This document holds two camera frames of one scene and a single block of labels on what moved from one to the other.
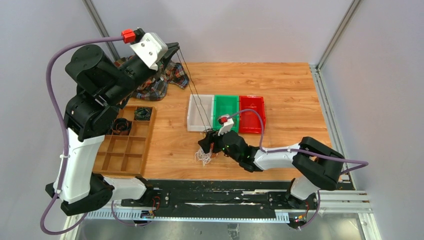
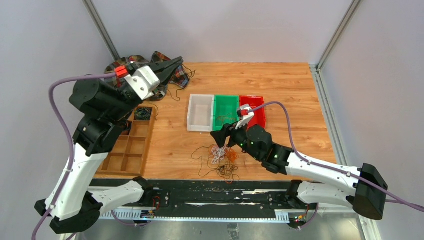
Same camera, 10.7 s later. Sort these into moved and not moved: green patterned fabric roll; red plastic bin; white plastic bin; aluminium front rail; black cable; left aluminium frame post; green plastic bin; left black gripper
Moved: left black gripper; black cable
Not moved: green patterned fabric roll; green plastic bin; white plastic bin; left aluminium frame post; red plastic bin; aluminium front rail
